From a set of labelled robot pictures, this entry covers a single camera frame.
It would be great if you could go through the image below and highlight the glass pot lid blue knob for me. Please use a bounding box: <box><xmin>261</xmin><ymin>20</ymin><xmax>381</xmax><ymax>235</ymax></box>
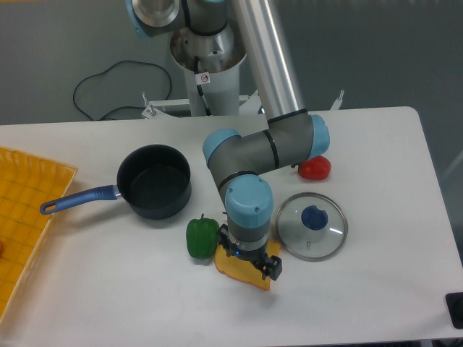
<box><xmin>275</xmin><ymin>192</ymin><xmax>349</xmax><ymax>262</ymax></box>

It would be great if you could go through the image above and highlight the yellow woven tray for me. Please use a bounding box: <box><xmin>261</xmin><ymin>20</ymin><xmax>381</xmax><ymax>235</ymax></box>
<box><xmin>1</xmin><ymin>147</ymin><xmax>78</xmax><ymax>317</ymax></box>

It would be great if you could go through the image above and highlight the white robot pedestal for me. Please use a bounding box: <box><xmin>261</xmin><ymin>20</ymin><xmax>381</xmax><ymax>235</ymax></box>
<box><xmin>170</xmin><ymin>20</ymin><xmax>246</xmax><ymax>116</ymax></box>

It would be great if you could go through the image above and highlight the green bell pepper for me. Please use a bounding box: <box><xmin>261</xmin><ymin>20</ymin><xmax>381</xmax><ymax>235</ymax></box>
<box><xmin>186</xmin><ymin>214</ymin><xmax>219</xmax><ymax>260</ymax></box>

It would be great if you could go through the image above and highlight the black device at table edge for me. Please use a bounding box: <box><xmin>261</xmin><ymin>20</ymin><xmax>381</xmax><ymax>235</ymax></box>
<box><xmin>445</xmin><ymin>292</ymin><xmax>463</xmax><ymax>330</ymax></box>

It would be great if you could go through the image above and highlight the black saucepan blue handle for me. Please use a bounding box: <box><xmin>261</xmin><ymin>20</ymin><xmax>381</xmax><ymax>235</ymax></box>
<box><xmin>40</xmin><ymin>144</ymin><xmax>192</xmax><ymax>220</ymax></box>

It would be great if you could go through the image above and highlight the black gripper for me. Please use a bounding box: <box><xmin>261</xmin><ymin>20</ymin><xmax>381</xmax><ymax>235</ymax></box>
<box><xmin>217</xmin><ymin>224</ymin><xmax>282</xmax><ymax>280</ymax></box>

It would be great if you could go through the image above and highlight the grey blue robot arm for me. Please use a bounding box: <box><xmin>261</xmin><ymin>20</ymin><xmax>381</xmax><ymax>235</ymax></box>
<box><xmin>126</xmin><ymin>1</ymin><xmax>330</xmax><ymax>279</ymax></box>

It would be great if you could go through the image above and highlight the black cable on floor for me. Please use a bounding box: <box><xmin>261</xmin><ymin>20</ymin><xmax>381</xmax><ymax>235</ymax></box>
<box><xmin>72</xmin><ymin>60</ymin><xmax>172</xmax><ymax>121</ymax></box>

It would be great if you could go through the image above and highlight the white metal mounting bracket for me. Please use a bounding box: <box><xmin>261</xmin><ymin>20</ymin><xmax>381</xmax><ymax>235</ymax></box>
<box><xmin>140</xmin><ymin>89</ymin><xmax>345</xmax><ymax>119</ymax></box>

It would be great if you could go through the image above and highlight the red bell pepper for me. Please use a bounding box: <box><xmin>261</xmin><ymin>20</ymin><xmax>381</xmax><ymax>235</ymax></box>
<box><xmin>291</xmin><ymin>155</ymin><xmax>332</xmax><ymax>181</ymax></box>

